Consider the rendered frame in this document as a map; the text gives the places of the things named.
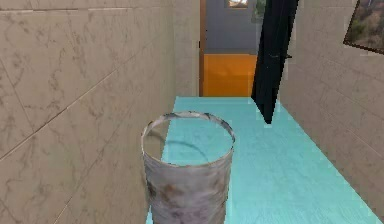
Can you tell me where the large metal trash can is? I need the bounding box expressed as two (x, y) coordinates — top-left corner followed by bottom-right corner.
(140, 111), (236, 224)

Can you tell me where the small framed picture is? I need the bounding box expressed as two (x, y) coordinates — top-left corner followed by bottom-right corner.
(225, 0), (252, 9)

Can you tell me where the framed landscape picture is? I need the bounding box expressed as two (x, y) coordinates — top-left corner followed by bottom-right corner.
(343, 0), (384, 56)

